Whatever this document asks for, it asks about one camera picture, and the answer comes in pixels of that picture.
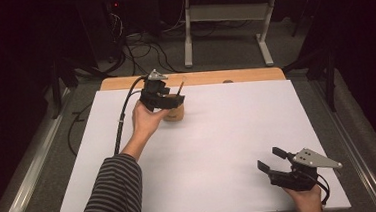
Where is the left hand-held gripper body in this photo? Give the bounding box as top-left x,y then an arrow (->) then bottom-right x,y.
137,67 -> 177,113

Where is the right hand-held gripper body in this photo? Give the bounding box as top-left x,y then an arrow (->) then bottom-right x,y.
265,145 -> 345,195

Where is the black brush with wooden tip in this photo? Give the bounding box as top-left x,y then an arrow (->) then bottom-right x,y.
174,80 -> 187,97

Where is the wooden cup with animal figure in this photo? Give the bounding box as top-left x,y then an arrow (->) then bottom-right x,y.
160,92 -> 187,124

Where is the person's left hand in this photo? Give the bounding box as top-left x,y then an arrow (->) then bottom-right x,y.
130,97 -> 173,142

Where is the person's right hand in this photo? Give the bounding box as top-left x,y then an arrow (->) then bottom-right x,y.
281,183 -> 325,212

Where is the white board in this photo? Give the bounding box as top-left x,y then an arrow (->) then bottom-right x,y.
47,73 -> 352,212

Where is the dark cabinet with red light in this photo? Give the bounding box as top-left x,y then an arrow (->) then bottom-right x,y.
76,0 -> 128,67

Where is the black metal stand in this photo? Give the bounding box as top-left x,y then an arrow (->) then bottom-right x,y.
46,55 -> 82,121
281,43 -> 342,116

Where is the white metal desk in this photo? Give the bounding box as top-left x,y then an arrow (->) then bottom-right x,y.
180,0 -> 327,73

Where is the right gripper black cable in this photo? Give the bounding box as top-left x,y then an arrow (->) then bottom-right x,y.
315,172 -> 332,207

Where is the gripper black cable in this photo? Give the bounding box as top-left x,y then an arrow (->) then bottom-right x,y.
108,75 -> 154,156
315,172 -> 332,207

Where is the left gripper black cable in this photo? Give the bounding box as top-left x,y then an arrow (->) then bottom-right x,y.
108,75 -> 154,156

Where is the tangle of black floor cables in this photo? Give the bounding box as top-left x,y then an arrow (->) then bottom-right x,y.
122,27 -> 183,78

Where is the aluminium rail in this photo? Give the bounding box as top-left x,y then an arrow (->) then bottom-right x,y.
310,75 -> 376,212
0,87 -> 81,212

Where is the thin black floor cable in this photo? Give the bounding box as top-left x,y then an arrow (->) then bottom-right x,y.
64,102 -> 97,157

